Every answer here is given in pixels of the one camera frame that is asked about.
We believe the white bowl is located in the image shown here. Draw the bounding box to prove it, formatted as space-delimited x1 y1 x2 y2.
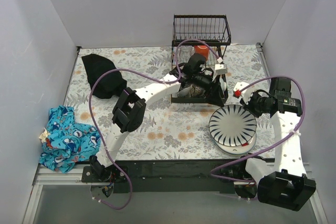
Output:
220 79 227 96

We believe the orange ceramic mug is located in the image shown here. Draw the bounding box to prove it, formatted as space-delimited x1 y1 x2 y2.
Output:
194 45 209 62

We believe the blue striped white plate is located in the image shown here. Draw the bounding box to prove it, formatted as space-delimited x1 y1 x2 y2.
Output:
208 104 257 147

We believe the black wire dish rack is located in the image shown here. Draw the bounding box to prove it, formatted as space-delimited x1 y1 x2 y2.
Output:
171 15 231 104

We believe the blue patterned dark bowl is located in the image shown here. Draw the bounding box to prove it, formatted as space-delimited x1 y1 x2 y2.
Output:
188 84 205 98

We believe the cream pink bowl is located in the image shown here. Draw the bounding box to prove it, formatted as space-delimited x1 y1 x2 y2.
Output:
177 87 191 98

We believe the clear faceted glass tumbler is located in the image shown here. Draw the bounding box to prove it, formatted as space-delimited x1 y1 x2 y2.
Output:
179 46 193 63

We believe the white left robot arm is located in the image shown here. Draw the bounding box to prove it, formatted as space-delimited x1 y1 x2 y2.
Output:
89 54 227 182

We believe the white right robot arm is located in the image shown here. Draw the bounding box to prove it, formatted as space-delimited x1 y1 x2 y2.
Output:
234 77 316 211

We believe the floral table mat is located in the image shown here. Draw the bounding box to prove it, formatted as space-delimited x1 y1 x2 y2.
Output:
65 45 268 161

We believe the black cloth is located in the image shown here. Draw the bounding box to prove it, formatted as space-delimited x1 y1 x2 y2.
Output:
81 53 127 99

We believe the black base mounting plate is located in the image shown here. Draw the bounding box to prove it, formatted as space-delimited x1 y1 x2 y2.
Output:
81 158 257 198

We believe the blue patterned cloth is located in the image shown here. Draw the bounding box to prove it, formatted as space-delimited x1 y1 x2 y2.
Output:
39 105 101 173

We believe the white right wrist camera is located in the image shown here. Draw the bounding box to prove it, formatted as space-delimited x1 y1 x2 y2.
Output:
233 82 255 104

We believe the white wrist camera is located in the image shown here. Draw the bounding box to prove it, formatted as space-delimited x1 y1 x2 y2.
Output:
214 58 228 76
233 82 255 104

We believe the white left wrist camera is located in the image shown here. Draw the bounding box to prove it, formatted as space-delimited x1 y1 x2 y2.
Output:
214 58 228 76

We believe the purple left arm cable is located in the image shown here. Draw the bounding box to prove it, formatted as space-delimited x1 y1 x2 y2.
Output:
88 39 224 210

